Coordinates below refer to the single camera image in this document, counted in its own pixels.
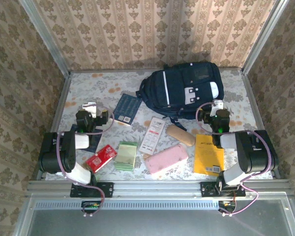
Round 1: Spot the yellow book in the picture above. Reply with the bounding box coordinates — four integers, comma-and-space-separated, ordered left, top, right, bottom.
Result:
193, 133, 226, 176

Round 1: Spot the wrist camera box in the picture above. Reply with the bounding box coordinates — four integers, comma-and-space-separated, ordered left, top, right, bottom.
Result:
82, 102, 98, 117
211, 99, 224, 111

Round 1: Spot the aluminium side rail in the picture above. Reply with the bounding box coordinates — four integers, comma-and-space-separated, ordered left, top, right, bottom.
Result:
36, 71, 72, 180
240, 70, 281, 179

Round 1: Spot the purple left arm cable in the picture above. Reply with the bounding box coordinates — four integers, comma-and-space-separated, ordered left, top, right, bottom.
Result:
56, 104, 115, 217

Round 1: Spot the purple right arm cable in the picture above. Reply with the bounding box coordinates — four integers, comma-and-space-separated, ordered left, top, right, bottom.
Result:
195, 102, 273, 217

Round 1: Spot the green box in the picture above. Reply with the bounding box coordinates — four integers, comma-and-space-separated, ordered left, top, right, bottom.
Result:
114, 141, 138, 172

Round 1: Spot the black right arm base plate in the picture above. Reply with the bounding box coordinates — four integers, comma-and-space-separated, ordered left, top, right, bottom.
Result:
201, 181, 246, 198

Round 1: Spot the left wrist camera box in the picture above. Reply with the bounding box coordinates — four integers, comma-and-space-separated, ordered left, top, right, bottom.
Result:
82, 102, 98, 117

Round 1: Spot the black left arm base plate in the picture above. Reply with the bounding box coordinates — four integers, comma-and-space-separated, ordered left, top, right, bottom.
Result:
70, 181, 114, 198

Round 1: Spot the pink pencil case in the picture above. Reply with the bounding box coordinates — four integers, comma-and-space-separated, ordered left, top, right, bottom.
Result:
145, 144, 189, 177

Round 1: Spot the tan pencil pouch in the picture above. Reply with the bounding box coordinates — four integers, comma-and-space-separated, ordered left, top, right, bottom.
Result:
166, 124, 196, 147

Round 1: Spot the slotted cable duct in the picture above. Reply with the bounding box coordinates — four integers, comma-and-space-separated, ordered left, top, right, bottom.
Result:
34, 199, 221, 210

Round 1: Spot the navy blue backpack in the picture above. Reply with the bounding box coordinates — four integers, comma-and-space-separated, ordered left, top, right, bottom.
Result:
135, 61, 225, 131

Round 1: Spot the aluminium rear rail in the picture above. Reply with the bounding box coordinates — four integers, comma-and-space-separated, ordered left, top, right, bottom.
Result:
68, 68, 244, 74

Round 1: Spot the white stationery package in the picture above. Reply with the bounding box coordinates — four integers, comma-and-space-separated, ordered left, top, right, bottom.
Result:
139, 117, 167, 158

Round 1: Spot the aluminium frame rail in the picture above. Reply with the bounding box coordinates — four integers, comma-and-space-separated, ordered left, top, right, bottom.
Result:
27, 179, 292, 198

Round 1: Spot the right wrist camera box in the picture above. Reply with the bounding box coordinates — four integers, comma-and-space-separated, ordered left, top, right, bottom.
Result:
211, 99, 224, 111

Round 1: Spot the grey metal panel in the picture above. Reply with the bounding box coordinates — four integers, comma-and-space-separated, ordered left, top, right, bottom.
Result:
13, 191, 295, 236

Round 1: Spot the aluminium frame post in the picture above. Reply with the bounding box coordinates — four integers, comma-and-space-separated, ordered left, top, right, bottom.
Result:
242, 0, 290, 74
18, 0, 71, 77

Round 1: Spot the dark blue book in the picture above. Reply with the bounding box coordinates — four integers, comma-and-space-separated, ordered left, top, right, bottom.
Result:
70, 124, 103, 153
112, 92, 143, 126

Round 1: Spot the red packet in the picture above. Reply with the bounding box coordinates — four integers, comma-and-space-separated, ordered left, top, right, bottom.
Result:
85, 144, 118, 173

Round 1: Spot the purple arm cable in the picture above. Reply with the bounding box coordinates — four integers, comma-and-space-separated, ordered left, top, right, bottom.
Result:
195, 102, 273, 217
56, 104, 115, 217

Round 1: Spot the floral table cloth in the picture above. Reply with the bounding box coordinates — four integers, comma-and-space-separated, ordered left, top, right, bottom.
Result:
45, 70, 273, 181

